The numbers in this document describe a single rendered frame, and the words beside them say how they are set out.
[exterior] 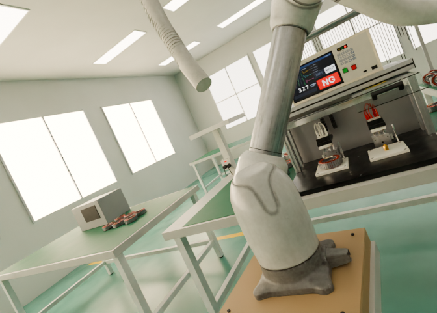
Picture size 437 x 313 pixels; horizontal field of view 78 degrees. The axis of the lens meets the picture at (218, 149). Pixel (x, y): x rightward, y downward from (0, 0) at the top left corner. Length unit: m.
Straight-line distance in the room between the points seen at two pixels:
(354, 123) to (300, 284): 1.14
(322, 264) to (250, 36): 7.76
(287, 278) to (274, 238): 0.10
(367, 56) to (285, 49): 0.72
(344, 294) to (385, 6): 0.65
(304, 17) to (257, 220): 0.57
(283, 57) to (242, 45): 7.44
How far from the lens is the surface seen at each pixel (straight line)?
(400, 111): 1.66
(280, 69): 0.83
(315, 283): 0.66
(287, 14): 0.87
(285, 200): 0.60
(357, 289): 0.64
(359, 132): 1.66
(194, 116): 9.05
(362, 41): 1.50
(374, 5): 0.81
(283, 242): 0.62
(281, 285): 0.68
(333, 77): 1.50
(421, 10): 0.86
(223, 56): 8.48
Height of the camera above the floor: 1.18
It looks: 4 degrees down
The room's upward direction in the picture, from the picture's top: 24 degrees counter-clockwise
